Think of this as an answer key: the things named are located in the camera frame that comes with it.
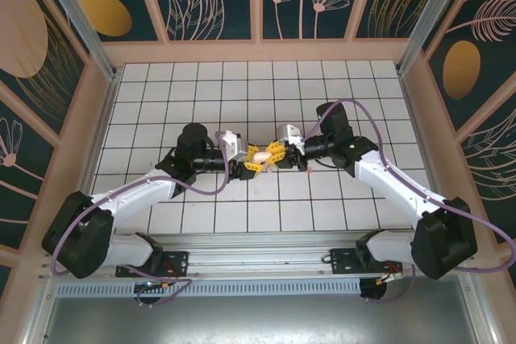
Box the grey metal sheet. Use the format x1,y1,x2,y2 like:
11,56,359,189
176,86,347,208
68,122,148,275
40,295,481,344

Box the aluminium side rail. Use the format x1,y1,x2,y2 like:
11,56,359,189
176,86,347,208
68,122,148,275
397,69,452,236
76,69,122,240

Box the aluminium mounting rail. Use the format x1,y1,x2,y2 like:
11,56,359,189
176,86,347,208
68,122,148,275
38,233,476,280

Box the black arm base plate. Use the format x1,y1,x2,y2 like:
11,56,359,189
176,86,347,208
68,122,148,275
115,251,190,279
330,247,404,276

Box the grey slotted cable duct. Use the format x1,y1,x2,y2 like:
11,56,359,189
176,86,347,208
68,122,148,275
54,277,362,296

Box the orange power connector wires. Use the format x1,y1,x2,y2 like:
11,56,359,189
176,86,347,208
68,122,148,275
159,263,181,292
378,265,404,284

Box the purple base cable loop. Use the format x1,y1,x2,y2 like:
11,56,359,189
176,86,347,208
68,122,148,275
135,265,194,308
362,265,416,305

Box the aluminium corner post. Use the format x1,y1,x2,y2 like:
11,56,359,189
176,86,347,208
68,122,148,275
31,0,122,81
395,0,472,76

